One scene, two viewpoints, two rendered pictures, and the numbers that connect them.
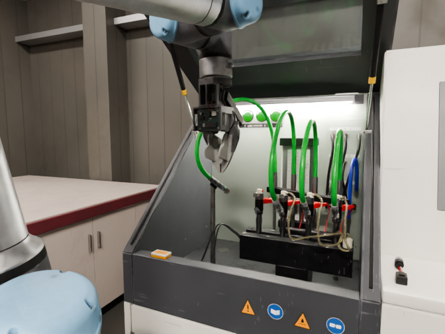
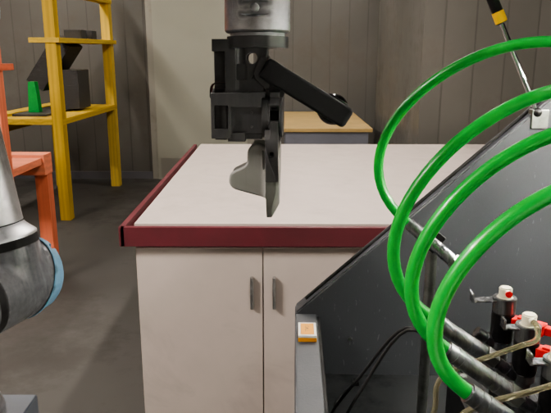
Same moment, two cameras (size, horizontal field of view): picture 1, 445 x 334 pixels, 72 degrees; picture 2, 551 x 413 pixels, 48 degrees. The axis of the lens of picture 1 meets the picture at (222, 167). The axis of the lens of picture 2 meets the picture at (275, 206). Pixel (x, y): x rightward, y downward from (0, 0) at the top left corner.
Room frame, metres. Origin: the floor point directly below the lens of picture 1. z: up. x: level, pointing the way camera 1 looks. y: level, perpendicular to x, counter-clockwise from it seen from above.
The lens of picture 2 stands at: (0.45, -0.68, 1.41)
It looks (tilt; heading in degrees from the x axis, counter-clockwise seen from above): 14 degrees down; 68
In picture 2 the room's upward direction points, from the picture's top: straight up
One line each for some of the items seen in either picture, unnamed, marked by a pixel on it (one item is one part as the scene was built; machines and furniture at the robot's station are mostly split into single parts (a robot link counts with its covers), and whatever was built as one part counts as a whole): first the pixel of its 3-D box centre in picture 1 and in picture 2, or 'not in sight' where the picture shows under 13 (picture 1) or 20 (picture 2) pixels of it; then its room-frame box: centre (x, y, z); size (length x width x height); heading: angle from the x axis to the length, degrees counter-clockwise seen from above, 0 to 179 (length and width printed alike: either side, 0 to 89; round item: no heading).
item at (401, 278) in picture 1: (400, 269); not in sight; (0.69, -0.41, 0.99); 0.12 x 0.02 x 0.02; 153
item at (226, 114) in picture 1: (215, 107); (251, 90); (0.71, 0.02, 1.36); 0.09 x 0.08 x 0.12; 155
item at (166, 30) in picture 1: (185, 22); not in sight; (0.63, 0.07, 1.52); 0.11 x 0.11 x 0.08; 47
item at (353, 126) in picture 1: (343, 161); not in sight; (1.13, -0.45, 1.20); 0.13 x 0.03 x 0.31; 66
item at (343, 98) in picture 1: (280, 102); not in sight; (1.23, -0.23, 1.43); 0.54 x 0.03 x 0.02; 66
